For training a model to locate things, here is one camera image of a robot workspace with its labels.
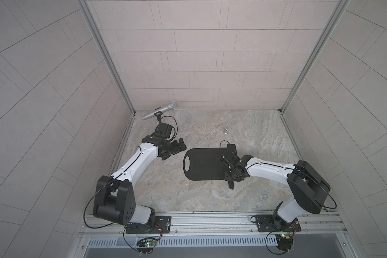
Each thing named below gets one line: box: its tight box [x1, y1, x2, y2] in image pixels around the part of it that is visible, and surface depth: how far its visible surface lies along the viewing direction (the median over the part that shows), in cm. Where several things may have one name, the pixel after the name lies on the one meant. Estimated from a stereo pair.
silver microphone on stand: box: [141, 101, 178, 122], surface depth 91 cm
